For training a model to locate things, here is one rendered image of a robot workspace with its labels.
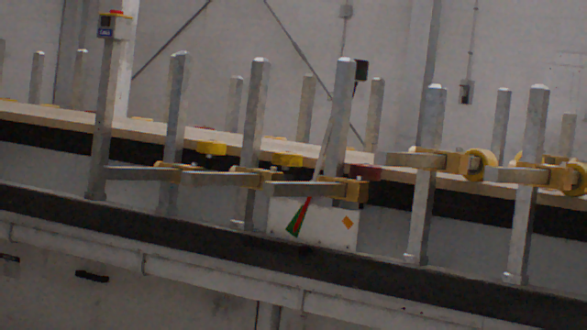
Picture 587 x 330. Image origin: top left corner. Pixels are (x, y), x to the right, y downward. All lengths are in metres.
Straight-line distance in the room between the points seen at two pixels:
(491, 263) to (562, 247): 0.19
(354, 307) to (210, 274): 0.44
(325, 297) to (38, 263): 1.23
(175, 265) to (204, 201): 0.26
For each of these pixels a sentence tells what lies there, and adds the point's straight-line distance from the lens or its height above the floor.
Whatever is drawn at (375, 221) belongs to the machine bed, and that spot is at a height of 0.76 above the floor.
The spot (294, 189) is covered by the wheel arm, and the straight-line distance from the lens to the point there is 2.59.
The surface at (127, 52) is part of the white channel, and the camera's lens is 4.52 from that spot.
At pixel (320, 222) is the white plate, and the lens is 2.82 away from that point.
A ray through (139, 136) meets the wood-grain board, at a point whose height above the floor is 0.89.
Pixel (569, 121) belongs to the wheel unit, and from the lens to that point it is 3.71.
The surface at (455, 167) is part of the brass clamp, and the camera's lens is 2.64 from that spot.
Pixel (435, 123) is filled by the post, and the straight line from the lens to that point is 2.68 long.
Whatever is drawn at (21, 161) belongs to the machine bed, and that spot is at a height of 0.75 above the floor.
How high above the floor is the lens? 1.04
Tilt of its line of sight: 3 degrees down
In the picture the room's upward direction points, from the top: 7 degrees clockwise
